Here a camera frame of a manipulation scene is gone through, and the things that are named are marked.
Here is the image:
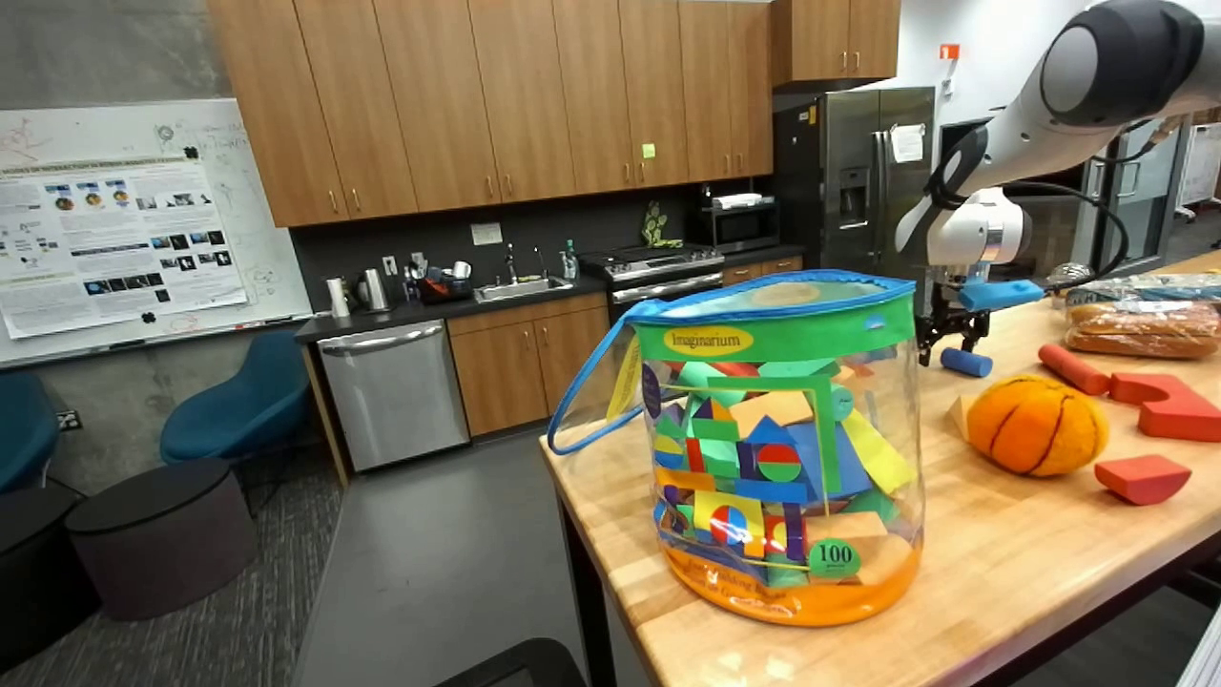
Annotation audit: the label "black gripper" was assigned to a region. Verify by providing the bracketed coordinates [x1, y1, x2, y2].
[915, 273, 999, 373]

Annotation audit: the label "red foam cylinder block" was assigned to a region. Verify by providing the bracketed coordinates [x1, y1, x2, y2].
[1035, 342, 1115, 401]

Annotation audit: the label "red wooden block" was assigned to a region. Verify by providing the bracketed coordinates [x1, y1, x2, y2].
[1092, 451, 1197, 509]

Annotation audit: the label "red foam L-shaped block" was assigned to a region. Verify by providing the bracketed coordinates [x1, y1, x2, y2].
[1102, 368, 1221, 448]

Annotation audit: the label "clear jar of toy blocks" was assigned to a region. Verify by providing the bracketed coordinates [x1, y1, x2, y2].
[547, 264, 927, 629]

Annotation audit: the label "orange plush basketball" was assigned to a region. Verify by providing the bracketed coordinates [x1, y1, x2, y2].
[960, 370, 1115, 483]

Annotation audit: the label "bagged bread loaf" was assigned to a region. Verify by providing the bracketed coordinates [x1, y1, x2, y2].
[1059, 297, 1221, 368]

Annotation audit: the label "stainless steel refrigerator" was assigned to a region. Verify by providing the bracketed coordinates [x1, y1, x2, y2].
[773, 85, 942, 279]

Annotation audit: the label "clear plastic wrapped package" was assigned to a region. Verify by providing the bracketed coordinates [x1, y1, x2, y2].
[1050, 273, 1221, 308]

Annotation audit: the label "white paper on fridge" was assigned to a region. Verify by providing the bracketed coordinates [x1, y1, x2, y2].
[886, 119, 931, 167]

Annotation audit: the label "black microwave oven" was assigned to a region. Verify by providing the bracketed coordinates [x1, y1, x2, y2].
[692, 186, 782, 251]

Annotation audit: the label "stainless steel stove oven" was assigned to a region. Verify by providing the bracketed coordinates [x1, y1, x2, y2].
[603, 246, 731, 320]

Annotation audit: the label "wooden cabinet above fridge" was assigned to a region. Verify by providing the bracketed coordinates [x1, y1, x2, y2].
[765, 0, 905, 92]

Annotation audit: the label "wooden lower kitchen cabinet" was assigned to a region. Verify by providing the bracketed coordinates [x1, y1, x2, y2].
[446, 292, 615, 438]

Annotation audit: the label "kitchen sink with faucet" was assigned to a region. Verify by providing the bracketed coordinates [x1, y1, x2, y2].
[470, 241, 580, 305]

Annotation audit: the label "wooden upper kitchen cabinets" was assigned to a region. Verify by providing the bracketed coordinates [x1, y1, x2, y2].
[207, 0, 778, 231]

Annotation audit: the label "black chair back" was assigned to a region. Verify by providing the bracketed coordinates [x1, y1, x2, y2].
[431, 633, 592, 687]

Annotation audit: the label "stainless steel dishwasher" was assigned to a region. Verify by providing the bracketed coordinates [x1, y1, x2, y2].
[313, 316, 474, 475]

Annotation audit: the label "blue lounge chair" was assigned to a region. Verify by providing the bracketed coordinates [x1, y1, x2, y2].
[0, 370, 59, 495]
[156, 333, 316, 465]

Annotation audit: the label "dark round ottoman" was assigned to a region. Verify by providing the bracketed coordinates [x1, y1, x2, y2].
[0, 483, 98, 672]
[66, 459, 260, 621]

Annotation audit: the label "printed poster sheet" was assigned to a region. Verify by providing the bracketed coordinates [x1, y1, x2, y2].
[0, 156, 252, 344]

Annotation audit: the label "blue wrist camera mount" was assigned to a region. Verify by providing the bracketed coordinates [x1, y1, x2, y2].
[957, 275, 1050, 316]

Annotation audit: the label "glass door with frame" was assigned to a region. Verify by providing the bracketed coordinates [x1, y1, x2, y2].
[1096, 111, 1221, 279]

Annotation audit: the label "white wall whiteboard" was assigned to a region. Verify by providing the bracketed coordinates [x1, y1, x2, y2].
[0, 95, 316, 373]

